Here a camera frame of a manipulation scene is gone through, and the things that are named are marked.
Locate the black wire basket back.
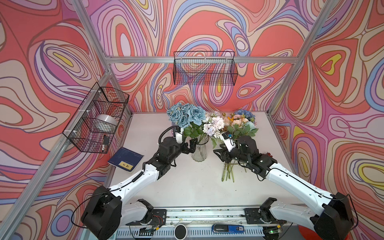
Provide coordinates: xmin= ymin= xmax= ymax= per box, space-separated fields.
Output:
xmin=173 ymin=50 xmax=238 ymax=86

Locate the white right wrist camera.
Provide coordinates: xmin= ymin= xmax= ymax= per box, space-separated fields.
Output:
xmin=221 ymin=133 xmax=236 ymax=152

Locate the blue black device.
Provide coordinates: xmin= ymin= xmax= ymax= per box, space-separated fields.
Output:
xmin=212 ymin=224 xmax=245 ymax=234

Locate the black wire basket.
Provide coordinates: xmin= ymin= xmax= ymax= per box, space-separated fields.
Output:
xmin=63 ymin=83 xmax=130 ymax=154
xmin=173 ymin=50 xmax=238 ymax=86

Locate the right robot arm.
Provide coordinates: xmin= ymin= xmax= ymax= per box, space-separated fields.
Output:
xmin=214 ymin=132 xmax=355 ymax=240

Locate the mixed flower bouquet pile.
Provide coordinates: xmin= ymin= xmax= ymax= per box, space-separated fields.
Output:
xmin=222 ymin=110 xmax=258 ymax=182

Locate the dark blue notebook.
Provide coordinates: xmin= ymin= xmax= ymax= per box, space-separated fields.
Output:
xmin=108 ymin=147 xmax=144 ymax=172

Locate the black wire basket left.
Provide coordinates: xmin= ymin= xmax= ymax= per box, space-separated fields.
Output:
xmin=63 ymin=83 xmax=130 ymax=154

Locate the red pen cup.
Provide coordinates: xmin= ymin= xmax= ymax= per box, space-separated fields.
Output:
xmin=297 ymin=224 xmax=350 ymax=240

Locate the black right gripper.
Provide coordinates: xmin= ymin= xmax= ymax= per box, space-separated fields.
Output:
xmin=213 ymin=142 xmax=250 ymax=165

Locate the round black speaker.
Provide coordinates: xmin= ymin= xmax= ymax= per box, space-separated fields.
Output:
xmin=174 ymin=224 xmax=188 ymax=240

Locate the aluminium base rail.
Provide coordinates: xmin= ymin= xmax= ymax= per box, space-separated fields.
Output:
xmin=115 ymin=205 xmax=301 ymax=240

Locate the clear ribbed glass vase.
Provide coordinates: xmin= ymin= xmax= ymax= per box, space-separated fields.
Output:
xmin=192 ymin=136 xmax=209 ymax=162

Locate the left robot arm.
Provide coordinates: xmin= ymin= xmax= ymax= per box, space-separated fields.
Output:
xmin=81 ymin=126 xmax=198 ymax=240

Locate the white tape roll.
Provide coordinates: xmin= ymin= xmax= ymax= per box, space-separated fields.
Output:
xmin=95 ymin=114 xmax=118 ymax=133

